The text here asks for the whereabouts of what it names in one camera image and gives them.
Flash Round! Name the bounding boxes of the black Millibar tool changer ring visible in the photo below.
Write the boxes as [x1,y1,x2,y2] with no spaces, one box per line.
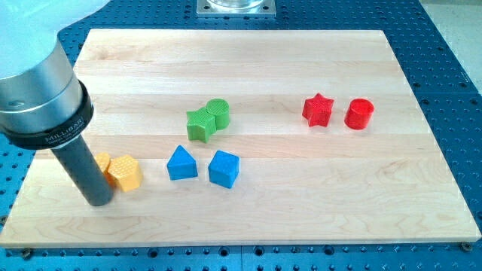
[1,80,94,150]

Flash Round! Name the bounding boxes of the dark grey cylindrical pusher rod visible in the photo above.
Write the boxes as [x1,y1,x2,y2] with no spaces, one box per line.
[51,135,114,206]

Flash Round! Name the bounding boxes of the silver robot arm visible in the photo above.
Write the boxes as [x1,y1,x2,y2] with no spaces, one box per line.
[1,0,113,206]

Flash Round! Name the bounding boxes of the blue triangle block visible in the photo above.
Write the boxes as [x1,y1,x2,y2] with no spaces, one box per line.
[166,145,198,181]

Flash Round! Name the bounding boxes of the blue cube block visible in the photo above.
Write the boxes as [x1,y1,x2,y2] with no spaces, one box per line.
[208,151,240,189]

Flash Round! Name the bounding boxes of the yellow block behind rod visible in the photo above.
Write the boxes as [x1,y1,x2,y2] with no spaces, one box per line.
[94,152,115,187]

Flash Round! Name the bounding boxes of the yellow hexagon block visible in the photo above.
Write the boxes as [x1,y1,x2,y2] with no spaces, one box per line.
[108,155,143,192]

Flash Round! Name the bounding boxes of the green star block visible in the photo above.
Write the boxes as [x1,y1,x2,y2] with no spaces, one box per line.
[186,107,217,143]

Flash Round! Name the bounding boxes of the green cylinder block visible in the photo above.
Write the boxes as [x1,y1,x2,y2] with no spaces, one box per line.
[206,99,230,130]

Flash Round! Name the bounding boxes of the red star block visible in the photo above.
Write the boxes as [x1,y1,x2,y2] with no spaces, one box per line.
[302,93,334,127]

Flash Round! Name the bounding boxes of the red cylinder block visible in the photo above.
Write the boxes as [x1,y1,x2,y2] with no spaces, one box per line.
[344,98,374,130]

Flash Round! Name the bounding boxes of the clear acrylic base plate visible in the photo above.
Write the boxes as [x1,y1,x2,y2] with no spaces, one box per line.
[196,0,276,17]

